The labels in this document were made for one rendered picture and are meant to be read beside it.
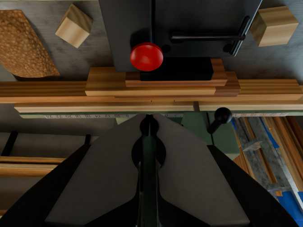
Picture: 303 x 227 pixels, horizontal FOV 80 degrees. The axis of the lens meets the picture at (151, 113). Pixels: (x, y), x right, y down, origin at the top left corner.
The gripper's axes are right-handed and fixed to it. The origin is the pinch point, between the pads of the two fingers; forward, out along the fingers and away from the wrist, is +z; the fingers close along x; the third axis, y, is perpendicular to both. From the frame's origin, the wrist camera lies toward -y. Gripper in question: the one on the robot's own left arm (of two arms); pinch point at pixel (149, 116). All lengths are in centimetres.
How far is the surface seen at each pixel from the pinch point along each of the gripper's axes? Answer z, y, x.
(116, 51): 7.1, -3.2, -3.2
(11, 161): 137, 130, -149
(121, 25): 5.8, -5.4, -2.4
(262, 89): 22.3, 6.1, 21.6
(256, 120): 81, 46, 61
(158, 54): 5.4, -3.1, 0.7
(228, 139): 9.7, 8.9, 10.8
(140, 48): 5.2, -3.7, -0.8
